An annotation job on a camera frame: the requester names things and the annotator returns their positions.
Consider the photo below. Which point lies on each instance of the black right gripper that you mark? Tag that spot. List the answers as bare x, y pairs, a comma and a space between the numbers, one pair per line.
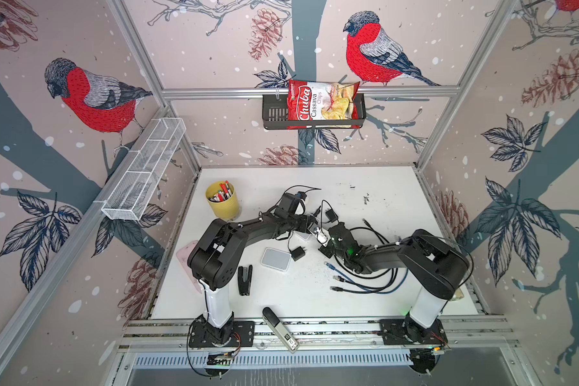
325, 252

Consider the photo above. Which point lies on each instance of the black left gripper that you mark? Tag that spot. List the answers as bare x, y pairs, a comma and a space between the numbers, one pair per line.
305, 223

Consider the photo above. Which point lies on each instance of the black power adapter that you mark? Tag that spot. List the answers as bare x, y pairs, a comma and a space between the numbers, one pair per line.
297, 252
323, 216

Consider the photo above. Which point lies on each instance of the white network switch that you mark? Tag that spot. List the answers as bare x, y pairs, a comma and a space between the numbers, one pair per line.
276, 259
304, 236

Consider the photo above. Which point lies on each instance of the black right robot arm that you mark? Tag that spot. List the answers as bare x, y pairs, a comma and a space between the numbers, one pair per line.
437, 266

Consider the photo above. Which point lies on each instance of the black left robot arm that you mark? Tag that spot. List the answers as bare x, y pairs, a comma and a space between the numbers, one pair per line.
215, 258

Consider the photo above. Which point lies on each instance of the black stapler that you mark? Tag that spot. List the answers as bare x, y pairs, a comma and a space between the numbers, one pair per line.
245, 278

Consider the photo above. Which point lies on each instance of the yellow cup with pens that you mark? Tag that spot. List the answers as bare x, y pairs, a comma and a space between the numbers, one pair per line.
222, 198

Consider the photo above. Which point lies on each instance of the black grey remote device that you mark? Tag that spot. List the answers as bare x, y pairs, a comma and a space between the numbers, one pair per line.
279, 329

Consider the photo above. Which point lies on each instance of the red cassava chips bag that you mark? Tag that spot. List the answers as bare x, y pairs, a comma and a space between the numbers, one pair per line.
336, 99

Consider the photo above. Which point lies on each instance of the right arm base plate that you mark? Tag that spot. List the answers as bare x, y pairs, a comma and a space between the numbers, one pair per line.
395, 333

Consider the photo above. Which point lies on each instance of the black wall basket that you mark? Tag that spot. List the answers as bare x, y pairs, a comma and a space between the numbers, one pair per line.
277, 115

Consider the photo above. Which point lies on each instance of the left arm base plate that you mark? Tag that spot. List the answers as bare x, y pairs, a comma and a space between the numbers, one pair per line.
233, 334

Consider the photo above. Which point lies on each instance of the white wire mesh shelf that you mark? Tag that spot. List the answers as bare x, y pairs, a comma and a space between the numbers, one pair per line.
135, 189

